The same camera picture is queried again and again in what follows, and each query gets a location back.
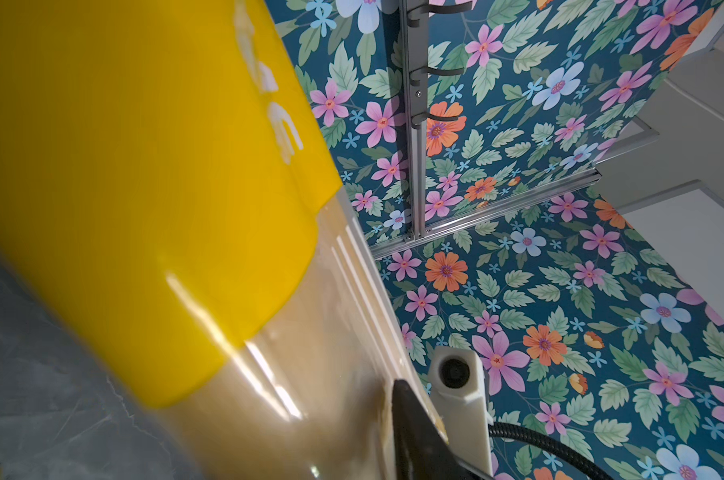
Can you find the black wall hook rail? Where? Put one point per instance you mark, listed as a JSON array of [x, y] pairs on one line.
[[415, 20]]

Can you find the yellow spaghetti pack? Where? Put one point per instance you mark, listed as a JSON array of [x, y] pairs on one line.
[[166, 191]]

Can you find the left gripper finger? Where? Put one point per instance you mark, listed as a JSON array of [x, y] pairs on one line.
[[420, 451]]

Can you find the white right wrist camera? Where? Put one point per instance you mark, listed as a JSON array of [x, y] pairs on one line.
[[459, 393]]

